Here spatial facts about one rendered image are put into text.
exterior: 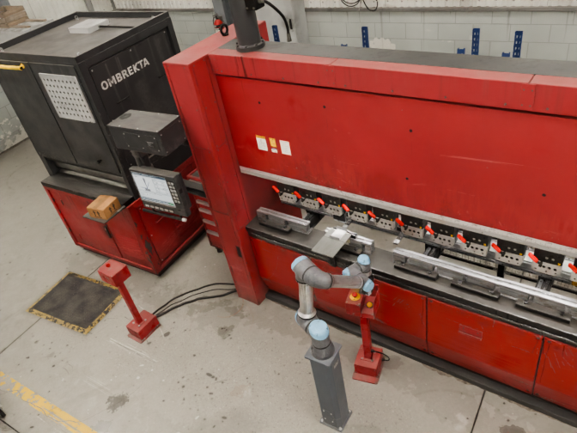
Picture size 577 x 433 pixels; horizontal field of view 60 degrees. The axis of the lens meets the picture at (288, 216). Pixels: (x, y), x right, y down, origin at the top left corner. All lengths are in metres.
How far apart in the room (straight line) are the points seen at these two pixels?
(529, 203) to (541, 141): 0.37
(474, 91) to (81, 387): 3.78
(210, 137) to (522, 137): 2.04
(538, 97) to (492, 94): 0.20
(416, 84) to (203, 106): 1.51
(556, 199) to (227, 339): 2.86
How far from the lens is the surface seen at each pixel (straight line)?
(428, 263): 3.48
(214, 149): 3.68
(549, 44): 7.14
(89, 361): 4.92
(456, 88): 2.68
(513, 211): 2.98
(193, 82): 3.47
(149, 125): 3.63
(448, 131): 2.83
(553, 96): 2.58
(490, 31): 7.20
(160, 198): 3.87
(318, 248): 3.59
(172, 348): 4.64
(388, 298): 3.72
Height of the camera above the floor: 3.36
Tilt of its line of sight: 37 degrees down
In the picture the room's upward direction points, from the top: 12 degrees counter-clockwise
